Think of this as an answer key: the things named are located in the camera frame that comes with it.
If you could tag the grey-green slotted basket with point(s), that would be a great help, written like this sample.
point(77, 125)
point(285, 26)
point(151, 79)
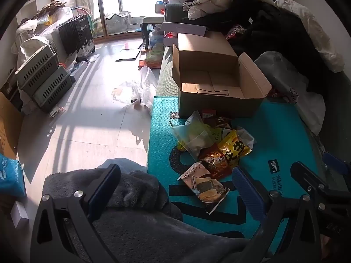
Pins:
point(37, 64)
point(52, 89)

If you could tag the dark stool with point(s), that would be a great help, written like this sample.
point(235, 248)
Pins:
point(150, 22)

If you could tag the red-brown noodle packet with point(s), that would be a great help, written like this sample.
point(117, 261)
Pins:
point(216, 160)

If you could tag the red printed wrapper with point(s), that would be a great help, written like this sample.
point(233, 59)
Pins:
point(288, 94)

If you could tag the teal bubble mailer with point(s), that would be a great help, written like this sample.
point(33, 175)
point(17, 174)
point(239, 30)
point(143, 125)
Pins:
point(274, 142)

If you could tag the white crinkled wrapper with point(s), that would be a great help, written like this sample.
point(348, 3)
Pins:
point(246, 136)

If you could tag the red snack bag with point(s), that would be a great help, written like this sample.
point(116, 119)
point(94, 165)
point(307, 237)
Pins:
point(236, 31)

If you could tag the brown flat cardboard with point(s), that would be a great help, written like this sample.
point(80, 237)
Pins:
point(8, 126)

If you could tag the blue tissue pack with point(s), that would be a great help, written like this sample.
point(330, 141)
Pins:
point(11, 175)

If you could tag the white bags heap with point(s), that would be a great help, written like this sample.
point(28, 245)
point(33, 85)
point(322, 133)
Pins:
point(30, 43)

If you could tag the orange-red snack packet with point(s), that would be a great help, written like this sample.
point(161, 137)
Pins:
point(209, 113)

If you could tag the clear plastic bag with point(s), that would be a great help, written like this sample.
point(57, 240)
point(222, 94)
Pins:
point(142, 87)

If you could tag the small white box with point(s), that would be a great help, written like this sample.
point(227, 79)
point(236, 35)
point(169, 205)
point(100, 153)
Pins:
point(19, 215)

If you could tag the cream knitted cloth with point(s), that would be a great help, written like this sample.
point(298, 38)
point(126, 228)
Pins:
point(208, 5)

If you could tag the pink wafer packet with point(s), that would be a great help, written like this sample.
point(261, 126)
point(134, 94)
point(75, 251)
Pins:
point(204, 185)

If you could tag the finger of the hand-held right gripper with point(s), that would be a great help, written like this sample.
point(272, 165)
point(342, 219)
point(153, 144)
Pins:
point(304, 175)
point(337, 163)

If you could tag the yellow-green white sachet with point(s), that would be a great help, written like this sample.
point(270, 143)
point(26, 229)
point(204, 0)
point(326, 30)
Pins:
point(216, 135)

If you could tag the white crumpled cloth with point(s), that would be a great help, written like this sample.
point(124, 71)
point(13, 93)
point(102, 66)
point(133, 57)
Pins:
point(318, 33)

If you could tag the clear zip bag of nuts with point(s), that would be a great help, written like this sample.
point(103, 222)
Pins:
point(193, 138)

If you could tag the grey fleece blanket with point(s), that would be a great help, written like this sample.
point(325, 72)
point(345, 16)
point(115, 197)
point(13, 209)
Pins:
point(142, 224)

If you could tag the white storage bag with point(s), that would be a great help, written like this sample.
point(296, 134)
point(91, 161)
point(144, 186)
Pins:
point(118, 22)

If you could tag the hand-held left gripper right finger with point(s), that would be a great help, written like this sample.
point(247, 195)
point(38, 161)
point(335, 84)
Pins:
point(246, 191)

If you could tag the pile of black clothes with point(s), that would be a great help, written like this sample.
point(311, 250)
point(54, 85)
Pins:
point(274, 30)

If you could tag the white plastic bag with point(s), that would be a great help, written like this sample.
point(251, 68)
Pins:
point(288, 82)

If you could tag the green sofa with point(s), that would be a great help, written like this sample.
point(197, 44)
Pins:
point(166, 74)

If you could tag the brown chocolate packet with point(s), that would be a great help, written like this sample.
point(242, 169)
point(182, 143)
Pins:
point(223, 120)

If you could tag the cardboard box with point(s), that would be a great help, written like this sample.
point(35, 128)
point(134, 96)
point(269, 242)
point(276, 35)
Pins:
point(219, 60)

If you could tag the black suitcase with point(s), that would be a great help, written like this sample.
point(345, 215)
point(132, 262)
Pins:
point(76, 35)

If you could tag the brown cloth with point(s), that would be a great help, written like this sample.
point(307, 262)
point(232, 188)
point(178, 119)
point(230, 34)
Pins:
point(56, 5)

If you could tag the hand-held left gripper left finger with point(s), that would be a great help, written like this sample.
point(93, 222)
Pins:
point(105, 189)

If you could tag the pale green bag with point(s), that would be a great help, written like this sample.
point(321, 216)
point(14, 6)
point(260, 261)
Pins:
point(155, 54)

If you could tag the yellow snack packet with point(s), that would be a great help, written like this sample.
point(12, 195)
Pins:
point(235, 145)

